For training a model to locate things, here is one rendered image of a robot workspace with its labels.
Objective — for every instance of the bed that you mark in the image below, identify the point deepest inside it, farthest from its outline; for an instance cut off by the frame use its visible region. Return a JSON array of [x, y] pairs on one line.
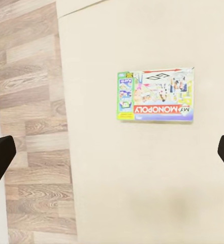
[[143, 181]]

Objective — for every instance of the board game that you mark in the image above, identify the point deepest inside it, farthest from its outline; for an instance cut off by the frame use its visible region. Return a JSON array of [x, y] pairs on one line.
[[162, 94]]

